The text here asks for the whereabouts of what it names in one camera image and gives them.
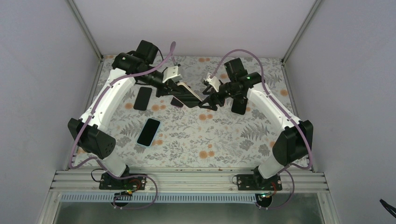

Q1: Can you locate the dark phone case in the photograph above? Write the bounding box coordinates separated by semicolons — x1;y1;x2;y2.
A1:
231;97;248;115

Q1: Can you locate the bare black smartphone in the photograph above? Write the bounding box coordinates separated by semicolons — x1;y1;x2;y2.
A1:
134;87;152;111

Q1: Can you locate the black phone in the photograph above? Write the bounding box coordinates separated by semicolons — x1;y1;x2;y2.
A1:
170;97;184;108

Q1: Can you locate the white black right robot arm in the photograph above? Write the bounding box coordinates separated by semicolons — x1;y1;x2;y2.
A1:
199;58;313;190

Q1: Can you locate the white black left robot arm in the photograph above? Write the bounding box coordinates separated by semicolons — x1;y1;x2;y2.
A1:
68;40;181;189

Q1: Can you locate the phone in blue case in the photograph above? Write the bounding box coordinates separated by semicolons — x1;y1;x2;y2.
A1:
136;118;161;147

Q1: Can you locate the floral patterned table mat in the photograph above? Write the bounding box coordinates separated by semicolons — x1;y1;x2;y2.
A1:
76;55;310;169

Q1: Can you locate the black object at edge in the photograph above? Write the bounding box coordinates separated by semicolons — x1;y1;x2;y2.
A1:
379;199;396;218

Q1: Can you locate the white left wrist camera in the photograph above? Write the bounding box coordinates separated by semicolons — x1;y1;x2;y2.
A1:
162;65;184;83

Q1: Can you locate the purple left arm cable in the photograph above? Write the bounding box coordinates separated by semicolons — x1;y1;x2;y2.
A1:
68;41;177;183

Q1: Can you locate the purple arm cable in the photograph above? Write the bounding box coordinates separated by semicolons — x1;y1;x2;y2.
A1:
210;49;314;211
68;41;177;183

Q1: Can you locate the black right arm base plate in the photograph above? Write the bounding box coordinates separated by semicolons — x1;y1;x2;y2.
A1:
236;167;283;191

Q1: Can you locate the right aluminium corner post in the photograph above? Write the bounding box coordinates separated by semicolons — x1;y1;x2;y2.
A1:
282;0;322;64

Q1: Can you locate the aluminium corner post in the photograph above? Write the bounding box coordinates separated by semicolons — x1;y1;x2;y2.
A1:
66;0;103;60
282;0;322;64

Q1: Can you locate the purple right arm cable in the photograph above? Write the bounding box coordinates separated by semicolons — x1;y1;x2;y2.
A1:
210;49;314;211

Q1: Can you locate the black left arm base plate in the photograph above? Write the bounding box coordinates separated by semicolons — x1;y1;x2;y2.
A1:
99;173;147;191

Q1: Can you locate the left aluminium corner post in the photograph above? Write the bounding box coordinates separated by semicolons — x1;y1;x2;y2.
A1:
66;0;103;60

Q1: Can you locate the aluminium rail frame base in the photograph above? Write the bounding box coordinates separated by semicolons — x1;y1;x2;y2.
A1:
50;168;329;193

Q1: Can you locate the perforated grey cable duct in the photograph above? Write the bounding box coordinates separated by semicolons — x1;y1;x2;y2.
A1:
59;192;256;204

